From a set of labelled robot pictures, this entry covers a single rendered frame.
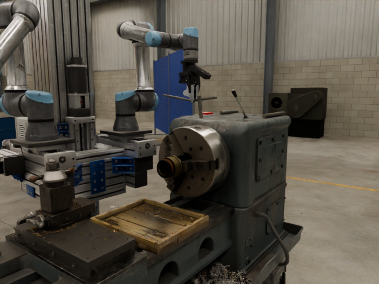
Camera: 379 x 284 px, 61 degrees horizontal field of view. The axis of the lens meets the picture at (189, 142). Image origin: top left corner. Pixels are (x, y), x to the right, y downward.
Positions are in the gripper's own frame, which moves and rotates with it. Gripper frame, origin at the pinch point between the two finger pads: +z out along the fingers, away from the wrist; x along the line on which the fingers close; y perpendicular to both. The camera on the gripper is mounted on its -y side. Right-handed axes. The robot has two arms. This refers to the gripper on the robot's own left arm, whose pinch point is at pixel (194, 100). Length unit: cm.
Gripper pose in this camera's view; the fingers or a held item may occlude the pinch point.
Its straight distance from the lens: 163.7
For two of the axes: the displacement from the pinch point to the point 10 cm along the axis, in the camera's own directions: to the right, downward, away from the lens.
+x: -6.0, 1.3, -7.9
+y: -8.0, -1.0, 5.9
